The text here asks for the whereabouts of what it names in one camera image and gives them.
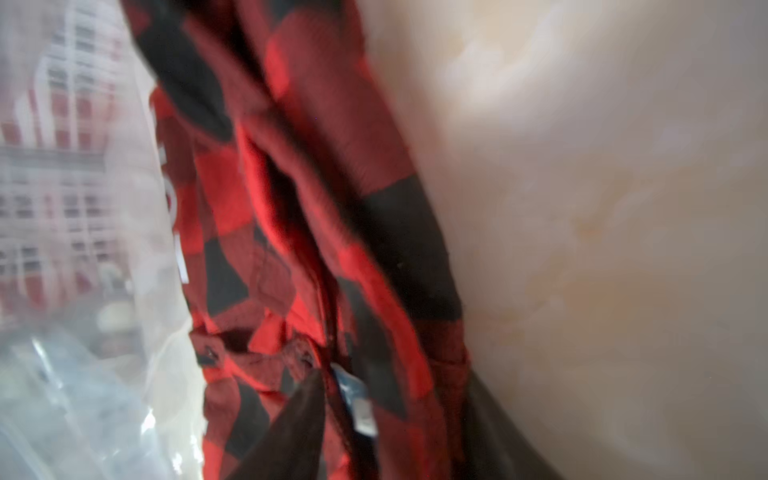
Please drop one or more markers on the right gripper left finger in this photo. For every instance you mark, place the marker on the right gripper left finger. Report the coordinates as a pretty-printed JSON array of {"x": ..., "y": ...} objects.
[{"x": 288, "y": 447}]

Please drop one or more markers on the red black plaid shirt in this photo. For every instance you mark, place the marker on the red black plaid shirt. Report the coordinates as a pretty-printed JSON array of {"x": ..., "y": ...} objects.
[{"x": 307, "y": 237}]

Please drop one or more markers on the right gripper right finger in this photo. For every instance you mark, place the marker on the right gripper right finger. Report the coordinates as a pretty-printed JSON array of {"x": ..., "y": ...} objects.
[{"x": 494, "y": 447}]

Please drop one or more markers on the clear vacuum bag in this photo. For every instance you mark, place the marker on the clear vacuum bag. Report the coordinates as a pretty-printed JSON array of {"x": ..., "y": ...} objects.
[{"x": 98, "y": 378}]

